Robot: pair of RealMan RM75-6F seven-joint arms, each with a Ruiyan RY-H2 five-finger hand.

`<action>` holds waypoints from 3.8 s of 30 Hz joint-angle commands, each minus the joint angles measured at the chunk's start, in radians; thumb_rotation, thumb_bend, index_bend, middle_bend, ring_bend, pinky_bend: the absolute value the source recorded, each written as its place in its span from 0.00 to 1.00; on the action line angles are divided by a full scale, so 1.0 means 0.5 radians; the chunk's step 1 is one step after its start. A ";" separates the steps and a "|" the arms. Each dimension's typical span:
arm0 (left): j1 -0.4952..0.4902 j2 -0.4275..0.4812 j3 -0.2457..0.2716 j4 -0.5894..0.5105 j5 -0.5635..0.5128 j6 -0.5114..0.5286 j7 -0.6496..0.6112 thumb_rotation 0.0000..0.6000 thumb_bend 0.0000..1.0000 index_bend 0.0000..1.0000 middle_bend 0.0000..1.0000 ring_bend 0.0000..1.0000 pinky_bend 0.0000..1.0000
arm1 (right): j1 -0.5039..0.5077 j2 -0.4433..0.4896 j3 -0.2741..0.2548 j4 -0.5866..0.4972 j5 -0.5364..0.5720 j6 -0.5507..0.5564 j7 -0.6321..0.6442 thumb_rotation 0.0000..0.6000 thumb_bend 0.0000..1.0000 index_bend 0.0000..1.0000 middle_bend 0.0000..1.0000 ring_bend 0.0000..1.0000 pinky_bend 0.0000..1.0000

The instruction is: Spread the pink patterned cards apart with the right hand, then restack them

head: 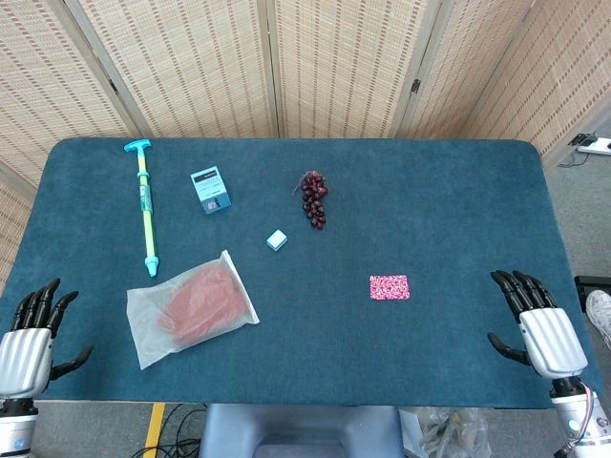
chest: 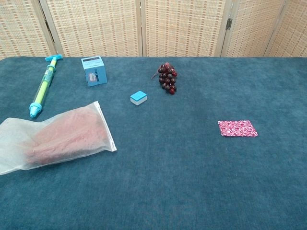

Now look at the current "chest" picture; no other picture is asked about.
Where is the red white packet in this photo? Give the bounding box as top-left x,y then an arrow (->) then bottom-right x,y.
217,120 -> 259,138

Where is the small blue and white block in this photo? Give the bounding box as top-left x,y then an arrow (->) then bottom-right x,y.
130,91 -> 148,106

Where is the bunch of red grapes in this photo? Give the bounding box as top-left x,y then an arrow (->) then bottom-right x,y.
150,62 -> 178,95

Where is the teal felt table cover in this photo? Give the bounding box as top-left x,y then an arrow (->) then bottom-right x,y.
0,56 -> 307,230

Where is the blue cardboard box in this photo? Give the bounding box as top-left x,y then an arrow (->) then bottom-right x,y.
81,56 -> 108,87

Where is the pink fabric inside bag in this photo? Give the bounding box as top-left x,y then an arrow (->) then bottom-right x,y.
23,109 -> 108,166

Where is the woven folding screen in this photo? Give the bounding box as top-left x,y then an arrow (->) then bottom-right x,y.
0,0 -> 307,58

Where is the green and blue water pump toy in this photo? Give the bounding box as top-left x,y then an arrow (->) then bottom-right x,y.
29,54 -> 63,118

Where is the translucent zip bag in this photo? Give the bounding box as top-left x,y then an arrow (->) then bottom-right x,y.
0,101 -> 118,175

